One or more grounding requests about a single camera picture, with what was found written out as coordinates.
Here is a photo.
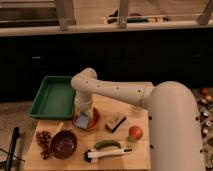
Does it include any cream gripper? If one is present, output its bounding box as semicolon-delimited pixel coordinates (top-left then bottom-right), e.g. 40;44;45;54
74;98;93;119

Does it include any blue sponge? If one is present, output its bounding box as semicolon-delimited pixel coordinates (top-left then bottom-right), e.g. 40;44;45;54
76;114;89;129

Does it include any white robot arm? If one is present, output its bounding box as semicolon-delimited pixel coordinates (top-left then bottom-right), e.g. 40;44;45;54
71;68;205;171

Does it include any red orange bowl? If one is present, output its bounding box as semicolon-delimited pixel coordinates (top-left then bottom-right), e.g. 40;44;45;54
72;108;102;131

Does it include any dark purple bowl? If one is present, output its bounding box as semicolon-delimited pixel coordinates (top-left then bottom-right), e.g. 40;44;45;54
50;130;77;159

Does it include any green plastic tray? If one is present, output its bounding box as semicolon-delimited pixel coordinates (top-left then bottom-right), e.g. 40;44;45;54
29;76;76;120

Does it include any wooden block brush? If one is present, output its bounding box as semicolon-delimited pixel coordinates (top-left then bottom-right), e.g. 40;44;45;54
105;115;126;133

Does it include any green cucumber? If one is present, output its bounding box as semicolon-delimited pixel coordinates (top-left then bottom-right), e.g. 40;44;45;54
94;140;121;150

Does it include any bunch of red grapes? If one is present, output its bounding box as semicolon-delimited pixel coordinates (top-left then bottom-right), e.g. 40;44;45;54
36;131;51;160

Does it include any white dish brush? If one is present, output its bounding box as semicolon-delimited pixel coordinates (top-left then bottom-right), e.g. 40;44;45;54
84;148;133;163

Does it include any orange red apple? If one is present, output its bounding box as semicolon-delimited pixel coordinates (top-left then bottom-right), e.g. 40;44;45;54
129;126;143;141

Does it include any black tripod stand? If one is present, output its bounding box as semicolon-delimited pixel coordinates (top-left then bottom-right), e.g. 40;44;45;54
0;127;24;171

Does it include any spice bottle cluster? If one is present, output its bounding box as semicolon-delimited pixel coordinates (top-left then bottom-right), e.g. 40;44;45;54
199;87;213;138

